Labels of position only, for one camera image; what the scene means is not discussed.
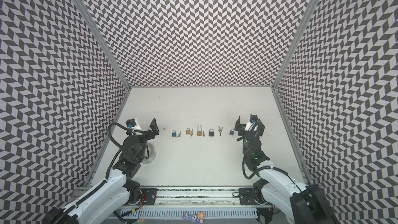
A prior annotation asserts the clear tape roll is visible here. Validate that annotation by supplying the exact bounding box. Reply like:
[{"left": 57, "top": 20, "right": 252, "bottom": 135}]
[{"left": 142, "top": 144, "right": 157, "bottom": 164}]

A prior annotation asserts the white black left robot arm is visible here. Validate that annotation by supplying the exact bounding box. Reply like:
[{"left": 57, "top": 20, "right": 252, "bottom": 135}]
[{"left": 42, "top": 119, "right": 160, "bottom": 224}]

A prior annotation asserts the aluminium right corner post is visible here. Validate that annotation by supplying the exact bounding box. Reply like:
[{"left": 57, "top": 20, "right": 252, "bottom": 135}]
[{"left": 272, "top": 0, "right": 320, "bottom": 91}]

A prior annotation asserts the black padlock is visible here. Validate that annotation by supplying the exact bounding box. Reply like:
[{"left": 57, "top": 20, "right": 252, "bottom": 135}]
[{"left": 208, "top": 128, "right": 215, "bottom": 137}]

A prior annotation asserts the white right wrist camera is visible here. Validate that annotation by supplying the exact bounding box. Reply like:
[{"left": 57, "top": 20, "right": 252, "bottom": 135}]
[{"left": 245, "top": 114, "right": 259, "bottom": 132}]

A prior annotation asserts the large brass padlock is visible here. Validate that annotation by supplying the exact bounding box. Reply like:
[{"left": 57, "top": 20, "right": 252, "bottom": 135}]
[{"left": 197, "top": 125, "right": 206, "bottom": 137}]

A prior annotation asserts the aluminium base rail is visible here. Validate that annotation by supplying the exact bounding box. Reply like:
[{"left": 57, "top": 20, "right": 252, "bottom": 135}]
[{"left": 108, "top": 186, "right": 277, "bottom": 222}]

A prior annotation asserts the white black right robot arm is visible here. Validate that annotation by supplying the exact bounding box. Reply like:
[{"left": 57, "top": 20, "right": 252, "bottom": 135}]
[{"left": 234, "top": 115, "right": 339, "bottom": 224}]

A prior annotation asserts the blue padlock with key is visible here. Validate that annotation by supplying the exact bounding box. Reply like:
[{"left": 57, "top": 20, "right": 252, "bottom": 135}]
[{"left": 172, "top": 130, "right": 181, "bottom": 138}]

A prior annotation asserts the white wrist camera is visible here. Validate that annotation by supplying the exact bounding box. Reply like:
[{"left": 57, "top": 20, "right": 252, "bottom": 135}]
[
  {"left": 245, "top": 114, "right": 259, "bottom": 132},
  {"left": 125, "top": 118, "right": 142, "bottom": 132}
]

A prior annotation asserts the aluminium left corner post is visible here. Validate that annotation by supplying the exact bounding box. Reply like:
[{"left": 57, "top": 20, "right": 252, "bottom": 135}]
[{"left": 72, "top": 0, "right": 131, "bottom": 89}]

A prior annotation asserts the aluminium corner post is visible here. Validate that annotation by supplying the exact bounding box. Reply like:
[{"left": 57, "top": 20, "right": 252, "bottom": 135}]
[
  {"left": 272, "top": 0, "right": 320, "bottom": 91},
  {"left": 72, "top": 0, "right": 131, "bottom": 89}
]

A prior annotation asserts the purple orange toy figure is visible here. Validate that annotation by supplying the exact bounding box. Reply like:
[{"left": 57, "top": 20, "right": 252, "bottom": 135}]
[{"left": 182, "top": 212, "right": 204, "bottom": 224}]

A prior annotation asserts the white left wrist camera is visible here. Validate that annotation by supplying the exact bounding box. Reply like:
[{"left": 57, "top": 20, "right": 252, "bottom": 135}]
[{"left": 125, "top": 118, "right": 142, "bottom": 132}]

